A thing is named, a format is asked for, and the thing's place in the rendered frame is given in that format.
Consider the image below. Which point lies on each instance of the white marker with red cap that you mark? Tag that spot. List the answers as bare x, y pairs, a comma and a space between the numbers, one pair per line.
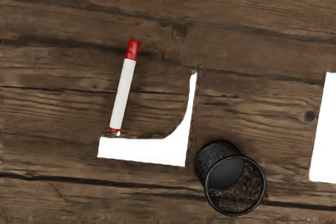
123, 95

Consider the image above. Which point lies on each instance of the black mesh pen holder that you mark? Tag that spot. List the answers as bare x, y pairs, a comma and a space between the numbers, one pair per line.
223, 163

